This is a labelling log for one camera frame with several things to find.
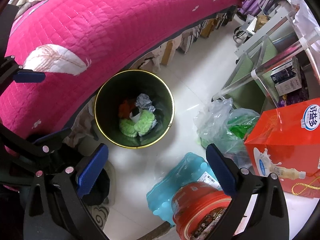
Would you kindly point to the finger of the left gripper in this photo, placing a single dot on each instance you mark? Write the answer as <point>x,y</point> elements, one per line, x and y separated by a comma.
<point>50,139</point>
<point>11,71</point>

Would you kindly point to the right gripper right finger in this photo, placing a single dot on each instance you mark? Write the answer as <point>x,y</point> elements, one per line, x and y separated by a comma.
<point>269,218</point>

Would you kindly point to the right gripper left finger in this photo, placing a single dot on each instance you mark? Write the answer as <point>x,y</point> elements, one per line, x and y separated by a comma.
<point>55,209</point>

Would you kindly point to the green sock ball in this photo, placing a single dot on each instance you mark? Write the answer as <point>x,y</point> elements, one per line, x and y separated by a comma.
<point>127,127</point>
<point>145,123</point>

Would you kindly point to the red sock ball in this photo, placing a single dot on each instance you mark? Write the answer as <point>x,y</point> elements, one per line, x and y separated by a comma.
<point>125,109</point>

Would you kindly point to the white sock ball black band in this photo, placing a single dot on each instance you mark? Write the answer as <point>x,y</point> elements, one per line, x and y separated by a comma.
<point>135,116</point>

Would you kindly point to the red round tin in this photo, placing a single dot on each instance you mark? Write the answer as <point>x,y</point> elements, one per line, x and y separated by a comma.
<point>195,206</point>

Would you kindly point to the pink quilted bed cover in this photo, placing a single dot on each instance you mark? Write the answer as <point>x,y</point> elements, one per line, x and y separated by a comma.
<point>106,35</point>

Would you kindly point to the orange gift box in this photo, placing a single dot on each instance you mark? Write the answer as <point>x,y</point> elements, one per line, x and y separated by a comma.
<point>286,141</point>

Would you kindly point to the black bin with gold rim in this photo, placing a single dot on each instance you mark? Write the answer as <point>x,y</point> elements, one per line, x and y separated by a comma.
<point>128,85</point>

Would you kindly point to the teal water bottle pack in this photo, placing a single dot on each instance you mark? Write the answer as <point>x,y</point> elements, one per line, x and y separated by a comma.
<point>190,169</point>

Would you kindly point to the clear plastic bag green contents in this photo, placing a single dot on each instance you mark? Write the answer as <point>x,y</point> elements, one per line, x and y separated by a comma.
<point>221,124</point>

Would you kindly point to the boxes on shelf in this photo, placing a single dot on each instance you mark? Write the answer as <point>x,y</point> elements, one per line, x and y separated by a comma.
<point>287,77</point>

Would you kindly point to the metal shelf rack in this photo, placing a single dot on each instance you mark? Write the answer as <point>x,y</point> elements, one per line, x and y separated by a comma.
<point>292,30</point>

